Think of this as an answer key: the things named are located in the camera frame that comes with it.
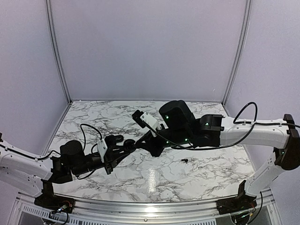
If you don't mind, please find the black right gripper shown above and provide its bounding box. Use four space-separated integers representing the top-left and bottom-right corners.
135 127 192 158

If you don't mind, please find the black round disc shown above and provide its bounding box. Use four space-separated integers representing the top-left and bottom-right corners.
123 139 136 151

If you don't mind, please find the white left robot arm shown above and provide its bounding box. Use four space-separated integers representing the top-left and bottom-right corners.
0 135 135 209

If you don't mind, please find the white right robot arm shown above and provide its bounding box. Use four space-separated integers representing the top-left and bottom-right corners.
132 100 300 210

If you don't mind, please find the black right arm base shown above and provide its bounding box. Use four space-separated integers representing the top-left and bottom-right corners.
216 180 257 215

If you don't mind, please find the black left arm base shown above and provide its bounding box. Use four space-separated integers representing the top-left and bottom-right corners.
34 180 75 213

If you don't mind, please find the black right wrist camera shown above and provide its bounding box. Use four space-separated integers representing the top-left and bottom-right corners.
132 110 146 128

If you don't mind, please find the aluminium front rail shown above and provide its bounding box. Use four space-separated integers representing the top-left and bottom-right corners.
14 192 275 225

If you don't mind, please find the right aluminium frame post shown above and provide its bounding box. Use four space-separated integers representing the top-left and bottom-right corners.
222 0 253 107

